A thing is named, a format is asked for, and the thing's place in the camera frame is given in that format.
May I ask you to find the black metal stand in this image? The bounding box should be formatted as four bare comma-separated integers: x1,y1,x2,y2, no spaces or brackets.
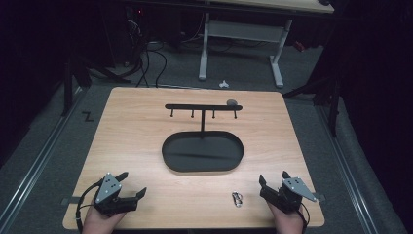
60,53,132,118
282,72,343,138

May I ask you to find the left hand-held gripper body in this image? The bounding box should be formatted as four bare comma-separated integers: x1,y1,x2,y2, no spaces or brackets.
93,172,139,218

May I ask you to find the metal floor rail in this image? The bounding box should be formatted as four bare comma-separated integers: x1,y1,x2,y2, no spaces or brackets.
0,87,86,230
315,104,380,234

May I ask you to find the black key rack with tray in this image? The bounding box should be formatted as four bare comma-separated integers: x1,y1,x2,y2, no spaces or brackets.
161,102,245,174

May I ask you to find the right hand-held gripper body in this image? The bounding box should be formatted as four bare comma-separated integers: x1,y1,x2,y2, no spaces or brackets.
258,176,319,215

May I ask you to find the grey tape strip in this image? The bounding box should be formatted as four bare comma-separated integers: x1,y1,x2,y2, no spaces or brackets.
60,196,82,207

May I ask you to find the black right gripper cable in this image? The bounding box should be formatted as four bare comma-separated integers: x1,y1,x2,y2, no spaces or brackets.
300,202,312,234

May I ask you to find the white-framed desk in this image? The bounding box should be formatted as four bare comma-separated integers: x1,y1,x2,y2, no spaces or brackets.
197,0,336,89

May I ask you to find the person's right hand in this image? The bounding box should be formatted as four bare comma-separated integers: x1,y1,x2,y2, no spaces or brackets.
266,202,307,234

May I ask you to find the black floor cable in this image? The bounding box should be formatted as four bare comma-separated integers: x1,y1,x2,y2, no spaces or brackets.
134,45,151,88
146,48,169,89

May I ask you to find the person's left hand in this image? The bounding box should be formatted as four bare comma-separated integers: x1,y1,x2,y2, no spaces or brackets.
81,206,127,234

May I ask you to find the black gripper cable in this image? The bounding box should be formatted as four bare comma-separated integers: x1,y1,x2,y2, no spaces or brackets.
75,180,104,234
300,202,312,234

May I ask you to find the silver carabiner keychain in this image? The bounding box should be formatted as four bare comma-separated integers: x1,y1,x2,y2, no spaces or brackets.
231,190,244,209

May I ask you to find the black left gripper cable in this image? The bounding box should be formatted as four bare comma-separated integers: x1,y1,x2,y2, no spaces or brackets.
75,180,104,234

